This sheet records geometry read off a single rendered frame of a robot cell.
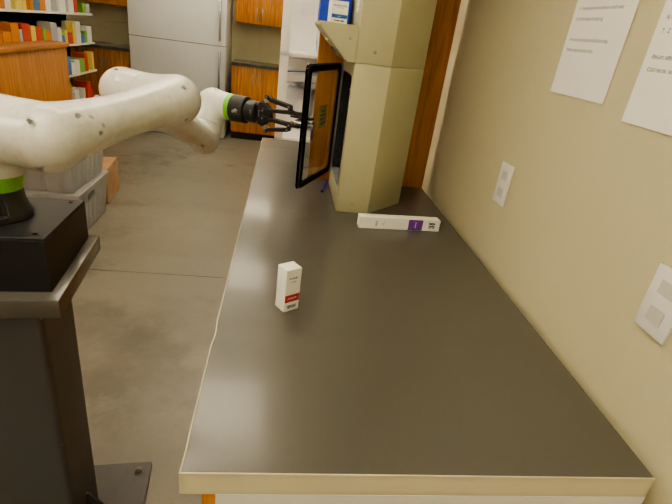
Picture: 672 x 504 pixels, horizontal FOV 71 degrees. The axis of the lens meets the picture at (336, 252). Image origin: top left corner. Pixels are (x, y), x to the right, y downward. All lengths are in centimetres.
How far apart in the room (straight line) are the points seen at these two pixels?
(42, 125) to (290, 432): 68
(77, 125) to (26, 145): 9
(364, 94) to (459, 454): 107
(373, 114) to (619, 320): 91
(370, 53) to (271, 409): 107
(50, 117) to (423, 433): 83
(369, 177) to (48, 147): 95
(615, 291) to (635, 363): 13
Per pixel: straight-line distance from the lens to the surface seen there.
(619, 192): 103
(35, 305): 110
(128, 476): 194
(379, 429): 78
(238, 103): 172
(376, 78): 151
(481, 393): 91
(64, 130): 100
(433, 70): 194
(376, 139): 154
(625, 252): 100
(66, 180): 349
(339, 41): 149
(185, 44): 650
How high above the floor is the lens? 149
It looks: 25 degrees down
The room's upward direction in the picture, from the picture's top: 8 degrees clockwise
